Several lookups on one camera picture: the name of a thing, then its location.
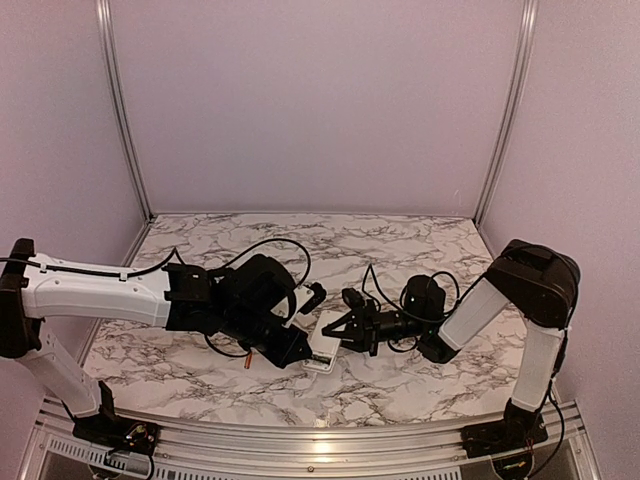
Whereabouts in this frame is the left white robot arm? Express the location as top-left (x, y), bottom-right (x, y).
top-left (1, 239), bottom-right (313, 445)

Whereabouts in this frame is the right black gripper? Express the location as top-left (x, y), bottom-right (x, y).
top-left (322, 297), bottom-right (427, 356)

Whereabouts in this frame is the white remote control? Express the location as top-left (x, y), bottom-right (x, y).
top-left (302, 310), bottom-right (342, 374)

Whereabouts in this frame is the aluminium frame post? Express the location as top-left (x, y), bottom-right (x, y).
top-left (473, 0), bottom-right (539, 230)
top-left (95, 0), bottom-right (154, 223)

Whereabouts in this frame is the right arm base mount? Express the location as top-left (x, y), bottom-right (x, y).
top-left (461, 420), bottom-right (548, 458)

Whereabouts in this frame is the front aluminium rail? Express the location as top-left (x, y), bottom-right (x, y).
top-left (19, 399), bottom-right (601, 480)

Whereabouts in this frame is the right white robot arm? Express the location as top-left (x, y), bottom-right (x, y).
top-left (321, 239), bottom-right (581, 448)

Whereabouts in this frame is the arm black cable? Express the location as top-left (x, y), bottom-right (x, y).
top-left (0, 238), bottom-right (314, 359)
top-left (362, 263), bottom-right (461, 354)

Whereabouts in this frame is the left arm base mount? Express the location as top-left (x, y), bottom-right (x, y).
top-left (69, 381), bottom-right (159, 456)

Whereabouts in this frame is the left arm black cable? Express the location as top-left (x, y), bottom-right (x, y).
top-left (0, 238), bottom-right (314, 359)

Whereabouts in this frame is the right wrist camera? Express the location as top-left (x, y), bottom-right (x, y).
top-left (342, 288), bottom-right (367, 310)

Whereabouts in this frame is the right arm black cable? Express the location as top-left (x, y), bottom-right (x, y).
top-left (362, 263), bottom-right (461, 354)

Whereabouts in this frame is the right aluminium frame post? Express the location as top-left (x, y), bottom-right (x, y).
top-left (473, 0), bottom-right (539, 230)

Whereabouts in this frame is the left aluminium frame post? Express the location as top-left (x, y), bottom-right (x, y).
top-left (95, 0), bottom-right (154, 223)

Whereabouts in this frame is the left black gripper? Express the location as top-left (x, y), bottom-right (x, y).
top-left (222, 306), bottom-right (315, 371)

